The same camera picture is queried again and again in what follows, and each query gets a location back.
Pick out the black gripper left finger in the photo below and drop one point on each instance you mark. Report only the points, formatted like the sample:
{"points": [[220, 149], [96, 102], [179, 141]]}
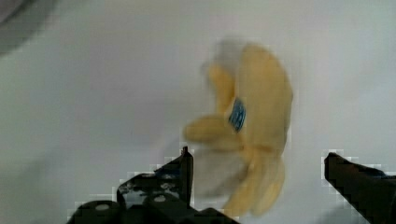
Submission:
{"points": [[160, 197]]}

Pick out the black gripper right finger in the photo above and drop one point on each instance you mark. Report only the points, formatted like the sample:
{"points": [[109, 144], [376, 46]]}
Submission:
{"points": [[370, 191]]}

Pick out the yellow peeled banana toy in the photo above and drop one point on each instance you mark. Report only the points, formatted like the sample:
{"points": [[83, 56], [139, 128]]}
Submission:
{"points": [[252, 119]]}

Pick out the grey round plate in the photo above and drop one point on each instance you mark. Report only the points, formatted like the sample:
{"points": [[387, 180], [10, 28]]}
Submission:
{"points": [[25, 21]]}

